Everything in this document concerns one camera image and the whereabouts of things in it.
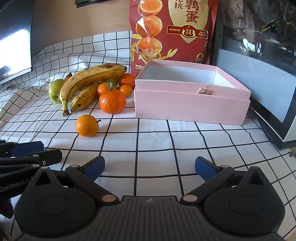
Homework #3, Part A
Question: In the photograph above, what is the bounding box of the yellow-green pear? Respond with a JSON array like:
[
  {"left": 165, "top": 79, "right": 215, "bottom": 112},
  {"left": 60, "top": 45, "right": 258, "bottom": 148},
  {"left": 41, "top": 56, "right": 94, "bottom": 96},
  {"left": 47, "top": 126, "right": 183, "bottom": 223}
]
[{"left": 48, "top": 79, "right": 67, "bottom": 103}]

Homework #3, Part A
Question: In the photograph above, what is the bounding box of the red printed snack bag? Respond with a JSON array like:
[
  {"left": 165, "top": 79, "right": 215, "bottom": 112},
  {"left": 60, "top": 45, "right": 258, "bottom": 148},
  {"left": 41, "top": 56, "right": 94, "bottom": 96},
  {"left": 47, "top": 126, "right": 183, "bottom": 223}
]
[{"left": 129, "top": 0, "right": 219, "bottom": 72}]

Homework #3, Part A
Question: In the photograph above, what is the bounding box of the black glass-door appliance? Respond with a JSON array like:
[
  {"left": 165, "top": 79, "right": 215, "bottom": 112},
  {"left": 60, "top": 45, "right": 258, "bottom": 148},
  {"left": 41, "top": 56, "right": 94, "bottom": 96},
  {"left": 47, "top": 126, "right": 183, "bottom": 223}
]
[{"left": 209, "top": 0, "right": 296, "bottom": 150}]

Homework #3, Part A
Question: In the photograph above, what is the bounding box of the long spotted banana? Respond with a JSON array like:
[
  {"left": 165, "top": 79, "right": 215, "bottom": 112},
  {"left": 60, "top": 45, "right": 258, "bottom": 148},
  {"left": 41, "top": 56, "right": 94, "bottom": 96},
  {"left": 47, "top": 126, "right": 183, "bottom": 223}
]
[{"left": 59, "top": 64, "right": 127, "bottom": 117}]

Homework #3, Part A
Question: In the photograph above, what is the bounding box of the large mandarin with stem leaf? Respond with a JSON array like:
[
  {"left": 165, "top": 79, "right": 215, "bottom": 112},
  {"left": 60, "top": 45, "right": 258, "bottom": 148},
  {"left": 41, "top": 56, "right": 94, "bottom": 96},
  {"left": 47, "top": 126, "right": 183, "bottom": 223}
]
[{"left": 99, "top": 82, "right": 127, "bottom": 114}]

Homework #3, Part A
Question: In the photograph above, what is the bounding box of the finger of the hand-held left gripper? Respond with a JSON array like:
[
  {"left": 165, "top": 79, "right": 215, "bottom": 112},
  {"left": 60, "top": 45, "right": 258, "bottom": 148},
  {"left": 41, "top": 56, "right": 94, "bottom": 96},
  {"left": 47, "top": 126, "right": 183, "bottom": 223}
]
[
  {"left": 0, "top": 149, "right": 63, "bottom": 173},
  {"left": 0, "top": 140, "right": 44, "bottom": 159}
]

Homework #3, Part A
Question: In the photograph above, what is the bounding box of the white black-grid cloth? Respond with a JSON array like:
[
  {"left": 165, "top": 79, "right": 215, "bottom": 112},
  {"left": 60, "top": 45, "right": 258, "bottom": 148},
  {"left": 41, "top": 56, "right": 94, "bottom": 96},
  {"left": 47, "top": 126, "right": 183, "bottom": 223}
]
[{"left": 0, "top": 31, "right": 296, "bottom": 241}]

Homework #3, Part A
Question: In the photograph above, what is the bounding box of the small mandarin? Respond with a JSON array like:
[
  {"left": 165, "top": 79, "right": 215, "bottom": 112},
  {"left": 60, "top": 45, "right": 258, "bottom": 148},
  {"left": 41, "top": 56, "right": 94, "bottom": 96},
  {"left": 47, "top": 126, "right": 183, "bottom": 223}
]
[{"left": 119, "top": 85, "right": 133, "bottom": 98}]

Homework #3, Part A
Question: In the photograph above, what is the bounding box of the computer monitor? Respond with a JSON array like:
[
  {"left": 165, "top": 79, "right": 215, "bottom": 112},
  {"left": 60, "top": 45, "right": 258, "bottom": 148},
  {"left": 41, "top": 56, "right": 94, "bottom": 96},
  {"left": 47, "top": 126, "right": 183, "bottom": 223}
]
[{"left": 0, "top": 0, "right": 35, "bottom": 85}]

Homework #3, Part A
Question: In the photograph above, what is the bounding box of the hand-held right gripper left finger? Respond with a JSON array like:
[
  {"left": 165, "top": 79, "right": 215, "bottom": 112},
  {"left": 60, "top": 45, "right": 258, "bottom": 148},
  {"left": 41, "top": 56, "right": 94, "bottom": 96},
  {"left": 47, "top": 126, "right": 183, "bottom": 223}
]
[{"left": 30, "top": 156, "right": 120, "bottom": 207}]

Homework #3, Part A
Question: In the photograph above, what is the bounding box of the pink cardboard box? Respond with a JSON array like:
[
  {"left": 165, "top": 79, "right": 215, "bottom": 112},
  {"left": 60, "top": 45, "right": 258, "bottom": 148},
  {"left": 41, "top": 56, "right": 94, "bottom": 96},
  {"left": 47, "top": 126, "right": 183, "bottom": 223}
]
[{"left": 134, "top": 60, "right": 252, "bottom": 126}]

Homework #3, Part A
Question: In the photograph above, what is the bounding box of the dark grey device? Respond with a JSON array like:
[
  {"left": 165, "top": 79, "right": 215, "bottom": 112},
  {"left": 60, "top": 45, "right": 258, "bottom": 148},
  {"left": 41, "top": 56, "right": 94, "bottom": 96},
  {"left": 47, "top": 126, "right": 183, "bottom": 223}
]
[{"left": 75, "top": 0, "right": 130, "bottom": 7}]

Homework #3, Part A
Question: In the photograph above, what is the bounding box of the green pear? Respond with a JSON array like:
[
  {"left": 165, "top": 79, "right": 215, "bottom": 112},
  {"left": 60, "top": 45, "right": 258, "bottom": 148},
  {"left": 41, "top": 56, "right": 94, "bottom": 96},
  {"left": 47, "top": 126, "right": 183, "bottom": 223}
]
[{"left": 98, "top": 77, "right": 119, "bottom": 90}]

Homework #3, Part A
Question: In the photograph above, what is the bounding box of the short spotted banana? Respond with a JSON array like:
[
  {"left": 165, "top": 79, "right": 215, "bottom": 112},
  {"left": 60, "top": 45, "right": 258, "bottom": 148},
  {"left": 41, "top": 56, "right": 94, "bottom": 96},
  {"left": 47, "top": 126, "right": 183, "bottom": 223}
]
[{"left": 70, "top": 82, "right": 100, "bottom": 113}]

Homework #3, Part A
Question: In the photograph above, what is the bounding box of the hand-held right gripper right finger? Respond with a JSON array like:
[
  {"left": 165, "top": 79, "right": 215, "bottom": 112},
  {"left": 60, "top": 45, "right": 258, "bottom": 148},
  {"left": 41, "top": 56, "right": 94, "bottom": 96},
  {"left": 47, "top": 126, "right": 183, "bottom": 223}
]
[{"left": 180, "top": 156, "right": 272, "bottom": 205}]

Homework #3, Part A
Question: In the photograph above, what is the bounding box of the smooth orange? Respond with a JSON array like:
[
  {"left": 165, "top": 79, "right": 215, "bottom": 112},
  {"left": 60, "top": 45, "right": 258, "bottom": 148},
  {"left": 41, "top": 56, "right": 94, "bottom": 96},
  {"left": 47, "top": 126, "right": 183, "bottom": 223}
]
[{"left": 75, "top": 114, "right": 102, "bottom": 137}]

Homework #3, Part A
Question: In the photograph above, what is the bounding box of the person's left hand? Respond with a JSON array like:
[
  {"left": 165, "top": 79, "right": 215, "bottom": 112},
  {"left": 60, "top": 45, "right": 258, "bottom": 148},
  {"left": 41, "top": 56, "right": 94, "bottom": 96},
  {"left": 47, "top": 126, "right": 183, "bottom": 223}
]
[{"left": 0, "top": 197, "right": 14, "bottom": 219}]

